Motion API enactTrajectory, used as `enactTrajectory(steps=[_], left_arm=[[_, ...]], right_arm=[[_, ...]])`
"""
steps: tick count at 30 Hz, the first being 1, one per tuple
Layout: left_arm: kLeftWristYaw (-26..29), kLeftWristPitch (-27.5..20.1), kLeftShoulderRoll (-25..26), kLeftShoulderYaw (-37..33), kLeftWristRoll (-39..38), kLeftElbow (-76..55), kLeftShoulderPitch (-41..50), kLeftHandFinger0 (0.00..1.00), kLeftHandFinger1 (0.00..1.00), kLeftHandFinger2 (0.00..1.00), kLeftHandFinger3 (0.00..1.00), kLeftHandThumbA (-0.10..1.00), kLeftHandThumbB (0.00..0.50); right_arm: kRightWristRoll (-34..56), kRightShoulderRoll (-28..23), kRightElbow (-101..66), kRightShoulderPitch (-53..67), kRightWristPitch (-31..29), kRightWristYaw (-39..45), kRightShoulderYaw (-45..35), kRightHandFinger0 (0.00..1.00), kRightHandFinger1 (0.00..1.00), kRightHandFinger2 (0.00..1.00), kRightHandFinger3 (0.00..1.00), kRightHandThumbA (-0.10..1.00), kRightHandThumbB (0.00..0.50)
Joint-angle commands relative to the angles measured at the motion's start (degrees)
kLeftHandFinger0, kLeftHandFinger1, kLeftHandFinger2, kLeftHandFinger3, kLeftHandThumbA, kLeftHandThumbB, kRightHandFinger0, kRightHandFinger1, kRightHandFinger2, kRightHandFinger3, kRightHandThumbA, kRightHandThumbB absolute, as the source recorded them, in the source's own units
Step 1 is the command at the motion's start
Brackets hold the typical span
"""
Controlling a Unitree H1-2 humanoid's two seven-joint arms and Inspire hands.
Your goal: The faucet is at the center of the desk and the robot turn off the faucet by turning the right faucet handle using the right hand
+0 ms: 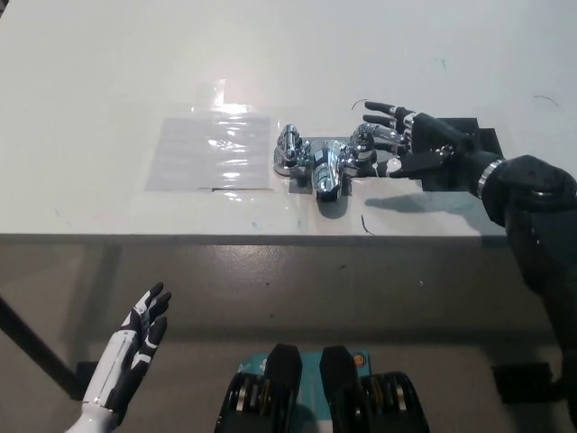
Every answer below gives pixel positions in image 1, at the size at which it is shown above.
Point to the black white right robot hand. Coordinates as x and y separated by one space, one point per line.
439 140

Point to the chrome faucet body with spout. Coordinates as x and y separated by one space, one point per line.
325 169

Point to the clear taped plastic sheet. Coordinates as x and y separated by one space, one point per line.
207 153

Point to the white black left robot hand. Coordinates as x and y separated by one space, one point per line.
119 361

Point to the black tape patch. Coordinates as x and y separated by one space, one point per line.
478 135

